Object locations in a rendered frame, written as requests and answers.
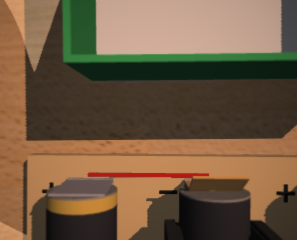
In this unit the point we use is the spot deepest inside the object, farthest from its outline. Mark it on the green open-top box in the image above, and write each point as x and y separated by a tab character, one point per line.
179	40

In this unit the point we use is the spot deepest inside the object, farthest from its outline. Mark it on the black and orange battery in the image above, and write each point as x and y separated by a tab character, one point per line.
82	218
215	215

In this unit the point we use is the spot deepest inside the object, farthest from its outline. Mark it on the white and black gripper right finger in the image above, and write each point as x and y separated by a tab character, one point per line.
260	231

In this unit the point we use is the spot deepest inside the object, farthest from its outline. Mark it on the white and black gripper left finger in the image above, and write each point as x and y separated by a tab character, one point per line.
172	230

